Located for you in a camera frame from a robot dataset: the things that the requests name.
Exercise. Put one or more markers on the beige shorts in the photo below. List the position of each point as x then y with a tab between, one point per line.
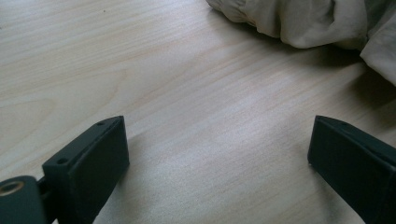
311	21

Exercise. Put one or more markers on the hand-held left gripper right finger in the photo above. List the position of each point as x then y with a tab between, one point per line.
355	165

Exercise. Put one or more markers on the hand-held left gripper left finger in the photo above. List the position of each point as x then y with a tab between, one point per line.
90	168

